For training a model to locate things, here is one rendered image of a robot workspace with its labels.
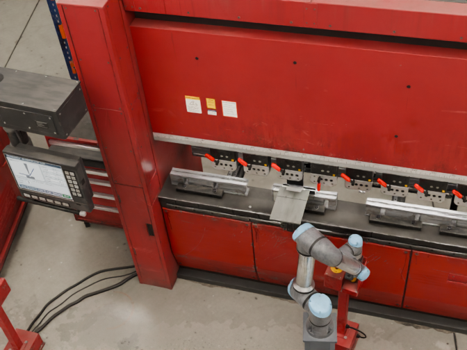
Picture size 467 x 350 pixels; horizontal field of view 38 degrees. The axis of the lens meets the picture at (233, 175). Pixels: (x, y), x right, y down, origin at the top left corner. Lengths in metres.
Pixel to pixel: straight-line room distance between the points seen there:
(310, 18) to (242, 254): 1.84
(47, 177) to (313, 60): 1.52
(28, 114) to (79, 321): 1.90
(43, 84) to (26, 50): 3.97
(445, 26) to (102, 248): 3.14
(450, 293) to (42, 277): 2.86
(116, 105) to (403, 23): 1.55
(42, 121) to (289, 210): 1.48
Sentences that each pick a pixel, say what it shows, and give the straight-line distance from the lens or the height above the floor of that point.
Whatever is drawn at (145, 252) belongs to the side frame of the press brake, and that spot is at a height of 0.40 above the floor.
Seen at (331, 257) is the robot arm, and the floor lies 1.37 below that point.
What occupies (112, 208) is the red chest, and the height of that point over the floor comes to 0.35.
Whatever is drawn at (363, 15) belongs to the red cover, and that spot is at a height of 2.25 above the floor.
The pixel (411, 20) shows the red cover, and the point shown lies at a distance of 3.22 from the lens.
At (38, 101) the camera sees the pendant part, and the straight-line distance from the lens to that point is 3.50.
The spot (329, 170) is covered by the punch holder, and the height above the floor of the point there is 1.22.
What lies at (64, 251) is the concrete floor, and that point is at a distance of 5.38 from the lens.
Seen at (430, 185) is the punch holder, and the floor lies 1.22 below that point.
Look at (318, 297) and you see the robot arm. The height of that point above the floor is 1.01.
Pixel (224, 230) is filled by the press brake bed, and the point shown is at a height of 0.65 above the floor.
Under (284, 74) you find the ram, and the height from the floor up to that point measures 1.86.
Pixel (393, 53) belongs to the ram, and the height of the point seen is 2.05.
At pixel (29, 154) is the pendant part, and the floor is 1.60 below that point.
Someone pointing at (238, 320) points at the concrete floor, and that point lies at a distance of 4.76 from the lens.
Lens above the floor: 4.00
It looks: 45 degrees down
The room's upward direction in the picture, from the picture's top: 6 degrees counter-clockwise
